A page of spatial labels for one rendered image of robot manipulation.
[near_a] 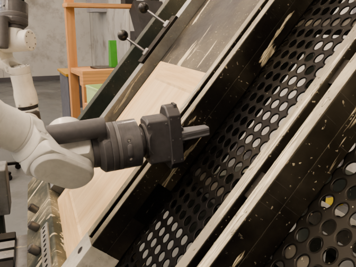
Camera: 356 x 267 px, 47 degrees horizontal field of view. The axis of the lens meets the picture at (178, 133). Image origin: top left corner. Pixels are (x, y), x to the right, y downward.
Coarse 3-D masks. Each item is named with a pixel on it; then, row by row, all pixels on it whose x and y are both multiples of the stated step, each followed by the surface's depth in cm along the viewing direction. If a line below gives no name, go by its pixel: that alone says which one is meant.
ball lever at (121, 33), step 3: (120, 30) 143; (123, 30) 143; (120, 33) 142; (123, 33) 142; (126, 33) 143; (120, 36) 142; (123, 36) 142; (126, 36) 143; (120, 39) 143; (123, 39) 143; (126, 39) 144; (129, 39) 143; (132, 42) 143; (135, 42) 143; (135, 45) 143; (138, 45) 143; (138, 48) 143; (141, 48) 142; (147, 48) 142; (144, 51) 142; (147, 51) 142; (144, 54) 142
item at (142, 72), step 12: (192, 0) 141; (204, 0) 143; (180, 12) 143; (192, 12) 142; (180, 24) 142; (168, 36) 141; (156, 48) 141; (168, 48) 142; (156, 60) 142; (144, 72) 142; (132, 84) 141; (120, 96) 141; (132, 96) 142; (108, 108) 143; (120, 108) 142; (108, 120) 141; (60, 192) 142
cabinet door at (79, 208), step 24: (168, 72) 122; (192, 72) 107; (144, 96) 128; (168, 96) 111; (96, 168) 123; (72, 192) 128; (96, 192) 111; (72, 216) 114; (96, 216) 102; (72, 240) 104
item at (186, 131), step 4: (204, 124) 80; (184, 128) 79; (188, 128) 78; (192, 128) 78; (196, 128) 78; (200, 128) 78; (204, 128) 78; (208, 128) 78; (184, 132) 76; (188, 132) 77; (192, 132) 77; (196, 132) 78; (200, 132) 78; (184, 136) 77
